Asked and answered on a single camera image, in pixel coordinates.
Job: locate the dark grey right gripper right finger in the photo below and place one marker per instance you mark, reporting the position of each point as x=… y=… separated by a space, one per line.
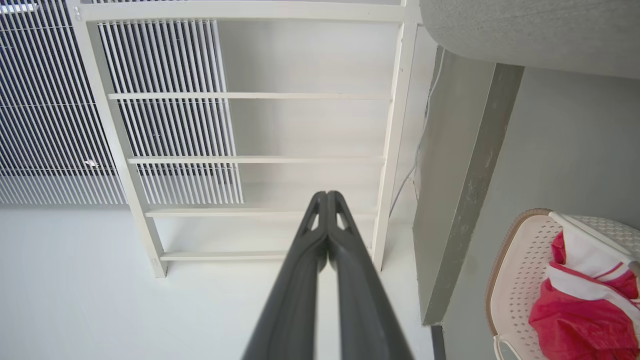
x=365 y=300

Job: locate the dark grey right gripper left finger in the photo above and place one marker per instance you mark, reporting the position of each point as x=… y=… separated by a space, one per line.
x=292 y=300

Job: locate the cream perforated plastic laundry basket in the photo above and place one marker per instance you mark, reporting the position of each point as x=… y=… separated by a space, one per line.
x=520 y=280

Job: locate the red and white garment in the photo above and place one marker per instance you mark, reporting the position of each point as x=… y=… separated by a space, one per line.
x=580 y=315

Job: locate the white slatted shelf rack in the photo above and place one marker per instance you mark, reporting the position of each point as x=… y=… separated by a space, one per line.
x=250 y=11

